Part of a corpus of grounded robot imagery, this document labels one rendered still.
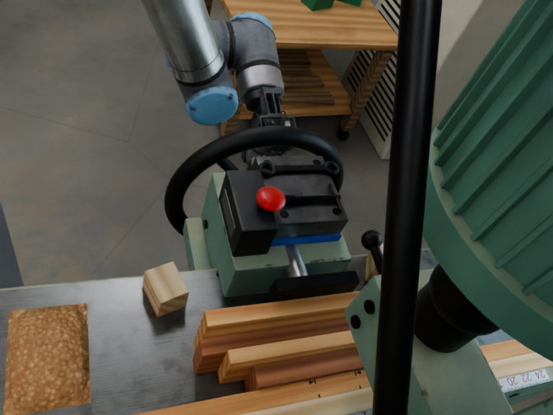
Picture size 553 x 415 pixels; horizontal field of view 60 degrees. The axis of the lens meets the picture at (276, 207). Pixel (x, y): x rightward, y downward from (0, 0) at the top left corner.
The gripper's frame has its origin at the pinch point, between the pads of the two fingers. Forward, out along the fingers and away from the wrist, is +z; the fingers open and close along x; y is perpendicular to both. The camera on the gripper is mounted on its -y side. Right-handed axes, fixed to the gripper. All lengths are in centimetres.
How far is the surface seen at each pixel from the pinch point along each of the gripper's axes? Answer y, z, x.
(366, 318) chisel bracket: 45, 24, -13
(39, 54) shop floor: -114, -102, -46
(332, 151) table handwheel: 23.0, -0.1, 0.3
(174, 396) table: 32, 28, -27
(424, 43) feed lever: 70, 15, -24
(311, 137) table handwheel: 25.2, -1.2, -3.9
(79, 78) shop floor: -109, -88, -31
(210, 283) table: 27.5, 17.5, -21.6
